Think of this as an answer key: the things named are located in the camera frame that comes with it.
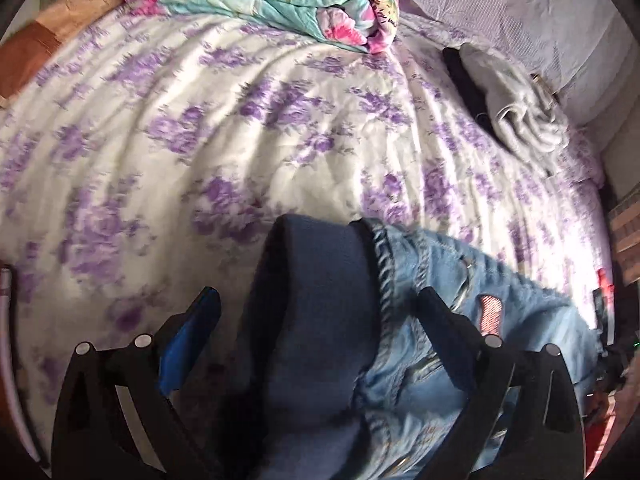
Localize blue denim jeans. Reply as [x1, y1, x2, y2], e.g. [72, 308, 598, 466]
[219, 212, 601, 480]

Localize purple floral bed quilt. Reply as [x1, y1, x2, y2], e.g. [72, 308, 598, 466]
[1, 9, 608, 446]

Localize folded grey sweatpants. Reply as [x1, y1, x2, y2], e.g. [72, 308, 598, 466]
[442, 42, 570, 177]

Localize white lace headboard cover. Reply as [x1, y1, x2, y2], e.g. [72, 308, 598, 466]
[414, 0, 639, 133]

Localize brown orange pillow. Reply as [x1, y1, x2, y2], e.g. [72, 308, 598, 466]
[1, 0, 124, 107]

